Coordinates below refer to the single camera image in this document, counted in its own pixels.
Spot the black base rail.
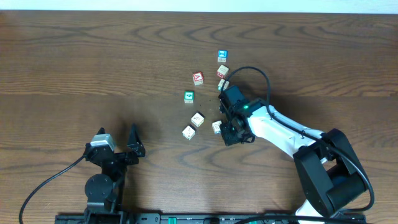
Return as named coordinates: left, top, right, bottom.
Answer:
left=54, top=213, right=366, bottom=224

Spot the blue top wooden block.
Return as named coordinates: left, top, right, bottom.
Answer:
left=217, top=50, right=228, bottom=63

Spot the red U 8 wooden block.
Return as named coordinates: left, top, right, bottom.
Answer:
left=211, top=121, right=222, bottom=134

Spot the green side wooden block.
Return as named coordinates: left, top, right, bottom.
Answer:
left=218, top=79, right=229, bottom=91

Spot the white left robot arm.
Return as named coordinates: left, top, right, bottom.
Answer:
left=83, top=124, right=146, bottom=223

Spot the red M wooden block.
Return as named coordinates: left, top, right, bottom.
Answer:
left=216, top=65, right=229, bottom=79

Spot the green 4 wooden block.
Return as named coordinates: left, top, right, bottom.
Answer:
left=184, top=91, right=195, bottom=104

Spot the letter B wooden block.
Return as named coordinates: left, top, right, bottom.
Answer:
left=182, top=125, right=196, bottom=140

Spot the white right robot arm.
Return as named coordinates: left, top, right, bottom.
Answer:
left=220, top=96, right=375, bottom=223

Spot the number 3 wooden block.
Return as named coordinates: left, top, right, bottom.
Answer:
left=191, top=113, right=205, bottom=127

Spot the red A wooden block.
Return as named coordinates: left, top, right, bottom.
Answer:
left=192, top=72, right=204, bottom=86

